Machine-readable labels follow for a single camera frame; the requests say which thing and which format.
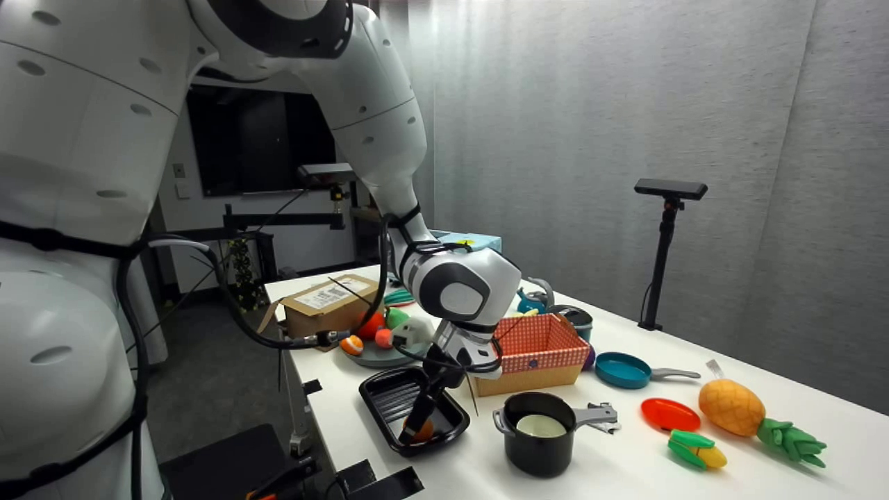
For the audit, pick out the small red toy tomato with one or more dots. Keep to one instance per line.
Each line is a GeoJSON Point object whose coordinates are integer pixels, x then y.
{"type": "Point", "coordinates": [386, 339]}

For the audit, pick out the black metal mounting rail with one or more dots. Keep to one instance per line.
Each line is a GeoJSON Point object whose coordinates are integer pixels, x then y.
{"type": "Point", "coordinates": [279, 220]}

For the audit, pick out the black grey stereo camera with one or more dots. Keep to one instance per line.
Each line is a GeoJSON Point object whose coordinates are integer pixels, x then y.
{"type": "Point", "coordinates": [327, 174]}

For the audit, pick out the plush pineapple toy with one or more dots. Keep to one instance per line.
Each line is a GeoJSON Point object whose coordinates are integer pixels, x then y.
{"type": "Point", "coordinates": [731, 406]}

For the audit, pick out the orange checkered paper box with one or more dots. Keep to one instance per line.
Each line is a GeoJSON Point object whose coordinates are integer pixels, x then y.
{"type": "Point", "coordinates": [543, 356]}

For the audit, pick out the black tripod pole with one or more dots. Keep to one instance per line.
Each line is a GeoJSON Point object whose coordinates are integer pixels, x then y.
{"type": "Point", "coordinates": [659, 267]}

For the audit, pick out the black pot cream inside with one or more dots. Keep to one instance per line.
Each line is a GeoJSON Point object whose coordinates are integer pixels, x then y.
{"type": "Point", "coordinates": [537, 453]}

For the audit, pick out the teal toy frying pan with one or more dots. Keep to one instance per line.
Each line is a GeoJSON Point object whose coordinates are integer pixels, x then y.
{"type": "Point", "coordinates": [623, 370]}

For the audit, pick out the orange plush ball toy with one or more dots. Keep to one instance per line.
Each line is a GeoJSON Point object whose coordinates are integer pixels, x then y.
{"type": "Point", "coordinates": [426, 431]}

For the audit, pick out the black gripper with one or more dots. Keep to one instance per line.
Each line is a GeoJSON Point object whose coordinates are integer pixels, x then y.
{"type": "Point", "coordinates": [448, 364]}

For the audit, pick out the teal toy kettle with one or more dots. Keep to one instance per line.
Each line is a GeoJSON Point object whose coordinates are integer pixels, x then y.
{"type": "Point", "coordinates": [536, 295]}

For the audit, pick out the black wall monitor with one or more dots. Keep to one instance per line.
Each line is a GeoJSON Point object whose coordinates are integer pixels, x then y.
{"type": "Point", "coordinates": [251, 139]}

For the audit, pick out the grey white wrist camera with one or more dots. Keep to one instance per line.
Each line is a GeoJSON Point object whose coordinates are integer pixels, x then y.
{"type": "Point", "coordinates": [416, 333]}

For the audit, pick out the orange toy peach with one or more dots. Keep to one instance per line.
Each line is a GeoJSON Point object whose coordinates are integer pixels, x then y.
{"type": "Point", "coordinates": [351, 346]}

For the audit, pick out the black plastic food tray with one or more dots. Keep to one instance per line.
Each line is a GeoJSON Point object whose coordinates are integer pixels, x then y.
{"type": "Point", "coordinates": [390, 403]}

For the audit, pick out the brown cardboard box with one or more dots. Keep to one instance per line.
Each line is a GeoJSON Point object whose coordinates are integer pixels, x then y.
{"type": "Point", "coordinates": [322, 310]}

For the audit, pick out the black stereo camera bar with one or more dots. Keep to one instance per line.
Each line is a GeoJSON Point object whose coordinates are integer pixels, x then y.
{"type": "Point", "coordinates": [670, 189]}

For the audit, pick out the plush corn cob toy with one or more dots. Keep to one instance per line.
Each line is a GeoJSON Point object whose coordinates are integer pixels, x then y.
{"type": "Point", "coordinates": [691, 450]}

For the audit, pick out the green toy fruit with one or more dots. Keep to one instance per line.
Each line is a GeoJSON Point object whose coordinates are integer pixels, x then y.
{"type": "Point", "coordinates": [399, 321]}

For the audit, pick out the red toy apple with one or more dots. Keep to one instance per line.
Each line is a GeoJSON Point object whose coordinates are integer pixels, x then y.
{"type": "Point", "coordinates": [370, 327]}

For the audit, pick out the red round toy plate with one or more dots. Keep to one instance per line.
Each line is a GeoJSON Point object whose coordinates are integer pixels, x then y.
{"type": "Point", "coordinates": [670, 414]}

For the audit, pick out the small teal toy bowl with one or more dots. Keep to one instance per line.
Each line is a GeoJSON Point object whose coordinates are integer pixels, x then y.
{"type": "Point", "coordinates": [399, 295]}

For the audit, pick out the black tape patch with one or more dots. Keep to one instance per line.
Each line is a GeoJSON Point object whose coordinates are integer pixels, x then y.
{"type": "Point", "coordinates": [395, 485]}
{"type": "Point", "coordinates": [358, 475]}

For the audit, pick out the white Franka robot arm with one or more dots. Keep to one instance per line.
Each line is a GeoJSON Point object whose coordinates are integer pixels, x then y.
{"type": "Point", "coordinates": [93, 139]}

